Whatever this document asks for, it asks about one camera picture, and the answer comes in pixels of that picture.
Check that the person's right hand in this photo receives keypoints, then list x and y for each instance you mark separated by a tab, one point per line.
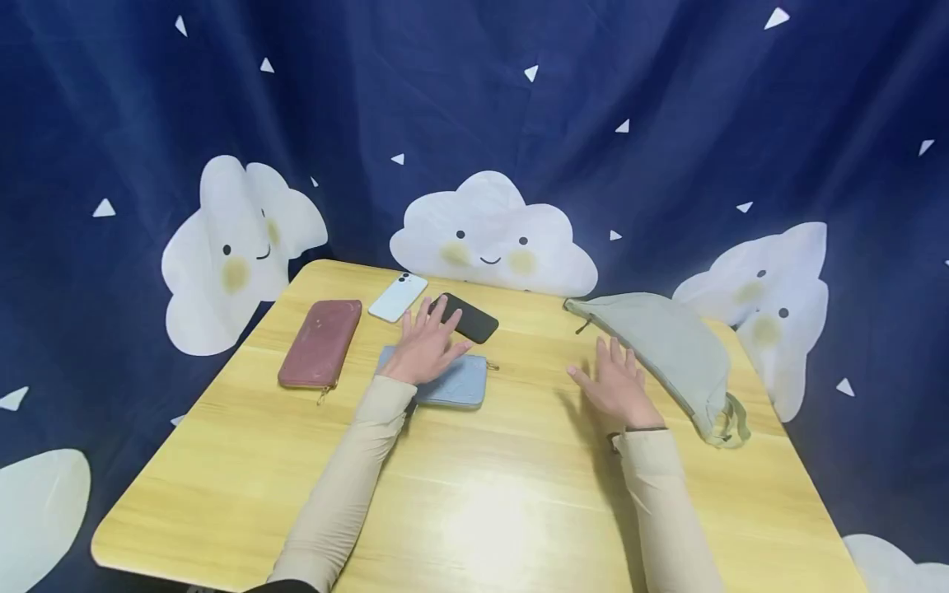
621	389

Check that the person's left hand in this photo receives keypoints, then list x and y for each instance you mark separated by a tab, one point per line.
425	350

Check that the person's right index finger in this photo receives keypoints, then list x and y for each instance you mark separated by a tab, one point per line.
600	352

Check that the person's right thumb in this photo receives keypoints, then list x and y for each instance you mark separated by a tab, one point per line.
582	379

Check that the person's left thumb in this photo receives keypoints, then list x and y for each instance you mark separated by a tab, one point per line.
461	352

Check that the person's right ring finger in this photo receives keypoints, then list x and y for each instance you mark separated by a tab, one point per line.
632	361

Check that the person's left index finger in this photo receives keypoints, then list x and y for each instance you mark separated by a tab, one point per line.
453	322

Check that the person's left little finger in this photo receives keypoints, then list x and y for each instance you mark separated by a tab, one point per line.
407	323

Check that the person's right middle finger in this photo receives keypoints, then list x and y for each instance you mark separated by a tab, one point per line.
617	352

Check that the person's left middle finger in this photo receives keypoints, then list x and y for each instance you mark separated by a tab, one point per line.
440	309

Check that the person's left ring finger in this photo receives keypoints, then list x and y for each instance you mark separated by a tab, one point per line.
422	311

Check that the person's left forearm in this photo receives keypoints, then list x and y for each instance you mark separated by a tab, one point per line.
342	490

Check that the person's right forearm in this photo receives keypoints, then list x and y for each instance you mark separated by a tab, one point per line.
667	515

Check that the black smartphone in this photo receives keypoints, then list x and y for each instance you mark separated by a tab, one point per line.
471	319

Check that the white smartphone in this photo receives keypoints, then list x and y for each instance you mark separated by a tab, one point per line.
398	296

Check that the light blue zip wallet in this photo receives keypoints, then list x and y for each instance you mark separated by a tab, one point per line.
460	384

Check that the sage green sling bag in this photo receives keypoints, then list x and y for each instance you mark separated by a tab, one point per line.
671	350

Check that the maroon zip wallet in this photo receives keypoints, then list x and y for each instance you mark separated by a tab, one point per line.
321	343

